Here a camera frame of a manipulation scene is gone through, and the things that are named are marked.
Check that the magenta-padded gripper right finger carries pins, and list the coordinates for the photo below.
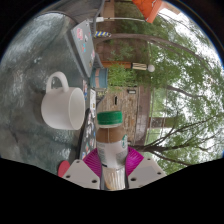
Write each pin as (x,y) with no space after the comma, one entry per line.
(143,171)

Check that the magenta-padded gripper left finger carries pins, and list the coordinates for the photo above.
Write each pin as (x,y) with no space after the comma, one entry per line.
(81,173)

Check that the green-capped coffee drink bottle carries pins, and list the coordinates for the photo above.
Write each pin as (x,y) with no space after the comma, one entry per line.
(111,146)

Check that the flat round red coaster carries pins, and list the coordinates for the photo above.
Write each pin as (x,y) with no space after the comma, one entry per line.
(63,168)

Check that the black laptop with stickers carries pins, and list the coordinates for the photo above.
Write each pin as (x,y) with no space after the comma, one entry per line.
(88,133)

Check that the white ceramic mug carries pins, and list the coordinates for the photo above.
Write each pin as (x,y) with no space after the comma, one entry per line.
(63,108)

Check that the white printed paper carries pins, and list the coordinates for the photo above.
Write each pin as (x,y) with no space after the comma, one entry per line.
(92,100)

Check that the potted plant in teal pot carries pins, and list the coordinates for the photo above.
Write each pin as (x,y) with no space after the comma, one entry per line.
(99,78)

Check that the grey laptop with stickers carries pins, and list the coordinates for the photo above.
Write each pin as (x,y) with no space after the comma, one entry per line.
(83,46)

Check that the blue and yellow striped bollard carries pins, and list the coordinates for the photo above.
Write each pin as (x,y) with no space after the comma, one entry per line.
(101,34)

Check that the orange patio umbrella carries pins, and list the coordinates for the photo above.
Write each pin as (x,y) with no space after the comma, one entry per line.
(148,8)

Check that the globe-topped lamp post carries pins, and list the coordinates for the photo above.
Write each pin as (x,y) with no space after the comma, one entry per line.
(133,66)

